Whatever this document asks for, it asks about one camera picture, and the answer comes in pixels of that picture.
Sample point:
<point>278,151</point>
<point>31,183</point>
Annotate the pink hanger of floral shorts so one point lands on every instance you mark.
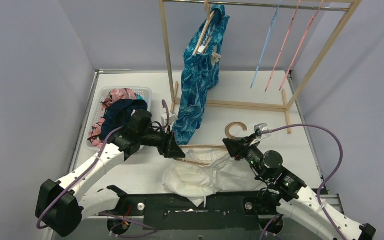
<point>283,45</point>

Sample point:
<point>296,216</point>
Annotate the dark teal patterned shorts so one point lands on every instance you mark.
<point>200,75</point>

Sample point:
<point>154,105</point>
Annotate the pink plastic hanger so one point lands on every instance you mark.
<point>303,38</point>

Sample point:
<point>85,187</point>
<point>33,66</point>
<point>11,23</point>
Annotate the white drawstring shorts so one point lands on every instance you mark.
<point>205,172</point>

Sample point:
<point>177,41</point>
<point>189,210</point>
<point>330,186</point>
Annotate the white plastic basket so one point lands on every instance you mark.
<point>145,92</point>

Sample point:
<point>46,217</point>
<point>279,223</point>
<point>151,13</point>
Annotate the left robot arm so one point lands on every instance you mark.
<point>63,204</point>

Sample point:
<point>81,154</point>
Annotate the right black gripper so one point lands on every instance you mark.
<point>237,146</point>

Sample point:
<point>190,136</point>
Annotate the wooden hanger front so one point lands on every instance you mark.
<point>213,147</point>

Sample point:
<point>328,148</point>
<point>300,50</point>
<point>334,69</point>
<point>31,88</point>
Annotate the light blue shark shorts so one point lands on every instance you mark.
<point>139,97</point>

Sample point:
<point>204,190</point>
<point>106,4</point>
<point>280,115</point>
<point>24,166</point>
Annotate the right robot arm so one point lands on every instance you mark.
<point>293,198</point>

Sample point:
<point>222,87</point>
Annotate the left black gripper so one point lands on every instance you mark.
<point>165,144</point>

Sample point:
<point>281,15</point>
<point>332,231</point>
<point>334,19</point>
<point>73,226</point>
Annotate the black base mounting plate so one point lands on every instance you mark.
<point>224,210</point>

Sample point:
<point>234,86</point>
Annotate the light blue hanger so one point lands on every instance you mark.
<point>266,43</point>

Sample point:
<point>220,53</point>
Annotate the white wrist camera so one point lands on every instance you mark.
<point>259,131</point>
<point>168,119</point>

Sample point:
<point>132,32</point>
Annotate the navy blue shorts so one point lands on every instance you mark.
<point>118,114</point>

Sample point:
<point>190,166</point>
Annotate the wooden clothes rack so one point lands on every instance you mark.
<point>286,103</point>

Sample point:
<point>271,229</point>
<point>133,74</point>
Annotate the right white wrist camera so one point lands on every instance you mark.
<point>259,131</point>

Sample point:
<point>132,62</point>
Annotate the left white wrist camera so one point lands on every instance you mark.
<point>168,119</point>

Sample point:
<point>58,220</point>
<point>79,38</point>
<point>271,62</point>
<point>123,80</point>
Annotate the pink navy floral shorts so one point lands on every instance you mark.
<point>113,96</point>

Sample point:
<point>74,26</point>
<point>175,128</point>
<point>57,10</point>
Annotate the wooden hanger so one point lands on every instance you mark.
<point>213,147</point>
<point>203,30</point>

